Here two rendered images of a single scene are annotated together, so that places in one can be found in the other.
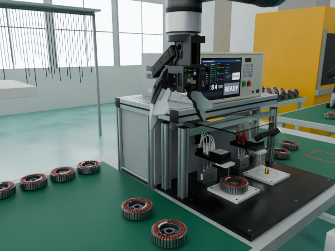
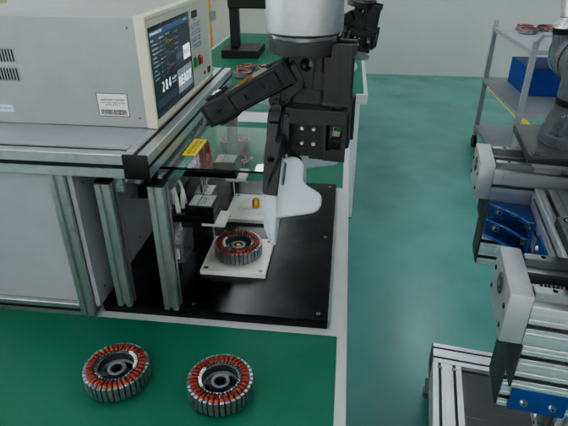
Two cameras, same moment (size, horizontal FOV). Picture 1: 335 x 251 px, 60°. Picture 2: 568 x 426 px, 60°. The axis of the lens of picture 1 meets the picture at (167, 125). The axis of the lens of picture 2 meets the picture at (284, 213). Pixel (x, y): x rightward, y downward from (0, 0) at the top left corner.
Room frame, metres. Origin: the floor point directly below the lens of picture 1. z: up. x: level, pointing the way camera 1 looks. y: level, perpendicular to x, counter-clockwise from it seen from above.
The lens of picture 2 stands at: (0.28, 0.33, 1.43)
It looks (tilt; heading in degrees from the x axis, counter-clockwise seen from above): 29 degrees down; 317
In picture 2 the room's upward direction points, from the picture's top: straight up
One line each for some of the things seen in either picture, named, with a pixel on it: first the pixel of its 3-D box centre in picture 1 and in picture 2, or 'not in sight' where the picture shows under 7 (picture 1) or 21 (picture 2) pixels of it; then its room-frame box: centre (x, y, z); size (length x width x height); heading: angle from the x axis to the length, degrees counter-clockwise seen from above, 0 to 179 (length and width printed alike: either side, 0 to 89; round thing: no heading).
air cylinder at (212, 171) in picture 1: (207, 174); (178, 244); (1.19, -0.18, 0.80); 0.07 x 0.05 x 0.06; 130
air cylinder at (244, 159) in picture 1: (240, 161); (204, 199); (1.35, -0.36, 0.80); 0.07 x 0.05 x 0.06; 130
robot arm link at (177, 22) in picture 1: (184, 25); (305, 13); (0.64, -0.04, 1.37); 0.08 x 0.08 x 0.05
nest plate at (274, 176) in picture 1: (266, 174); (255, 208); (1.24, -0.45, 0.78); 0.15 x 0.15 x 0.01; 40
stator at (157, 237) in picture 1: (169, 232); (220, 384); (0.80, -0.01, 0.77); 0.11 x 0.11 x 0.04
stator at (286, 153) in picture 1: (279, 153); not in sight; (1.55, -0.63, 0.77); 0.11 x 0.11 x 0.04
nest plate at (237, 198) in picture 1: (233, 189); (238, 255); (1.08, -0.27, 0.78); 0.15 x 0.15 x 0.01; 40
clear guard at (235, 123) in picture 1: (231, 129); (227, 159); (1.07, -0.24, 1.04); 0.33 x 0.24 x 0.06; 40
